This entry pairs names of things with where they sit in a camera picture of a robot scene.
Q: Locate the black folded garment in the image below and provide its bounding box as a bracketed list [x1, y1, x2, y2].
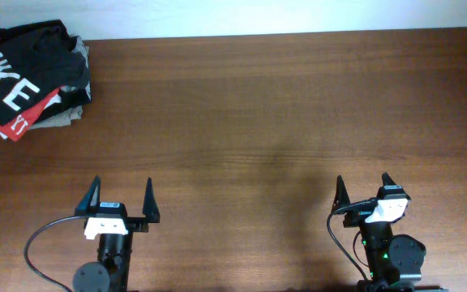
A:
[0, 19, 92, 125]

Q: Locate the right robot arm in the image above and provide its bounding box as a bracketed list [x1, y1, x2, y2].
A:
[326, 173, 426, 291]

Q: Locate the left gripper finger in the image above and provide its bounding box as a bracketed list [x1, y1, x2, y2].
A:
[74, 175, 101, 216]
[142, 178, 161, 223]

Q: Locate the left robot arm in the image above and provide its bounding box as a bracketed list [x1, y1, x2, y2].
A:
[72, 177, 161, 292]

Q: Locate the red printed t-shirt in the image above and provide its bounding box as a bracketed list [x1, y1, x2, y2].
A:
[0, 88, 61, 141]

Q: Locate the dark green Nike t-shirt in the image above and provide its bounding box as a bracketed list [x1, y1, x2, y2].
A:
[0, 19, 92, 127]

